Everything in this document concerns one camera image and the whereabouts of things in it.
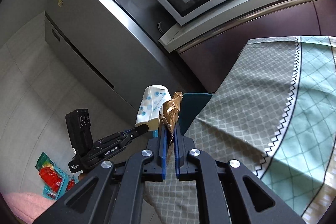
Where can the pink left sleeve forearm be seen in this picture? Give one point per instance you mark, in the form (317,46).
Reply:
(27,206)

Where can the kitchen counter with cabinets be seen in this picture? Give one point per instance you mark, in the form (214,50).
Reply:
(210,44)

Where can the gold foil snack wrapper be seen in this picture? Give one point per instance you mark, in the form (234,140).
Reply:
(169,114)

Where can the white blue paper cup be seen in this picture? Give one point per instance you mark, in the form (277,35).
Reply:
(153,98)

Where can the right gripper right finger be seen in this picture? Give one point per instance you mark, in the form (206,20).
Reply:
(227,192)

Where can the teal basket with red packets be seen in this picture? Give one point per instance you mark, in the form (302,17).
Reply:
(57,182)

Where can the teal plastic trash bin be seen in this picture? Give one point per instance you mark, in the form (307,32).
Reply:
(191,106)

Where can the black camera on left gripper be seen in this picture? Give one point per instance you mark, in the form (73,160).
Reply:
(78,126)

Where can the patterned green beige tablecloth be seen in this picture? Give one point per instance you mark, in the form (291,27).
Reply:
(275,113)

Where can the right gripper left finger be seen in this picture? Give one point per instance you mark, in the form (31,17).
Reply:
(112,193)

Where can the grey refrigerator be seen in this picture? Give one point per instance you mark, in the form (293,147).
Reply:
(112,47)

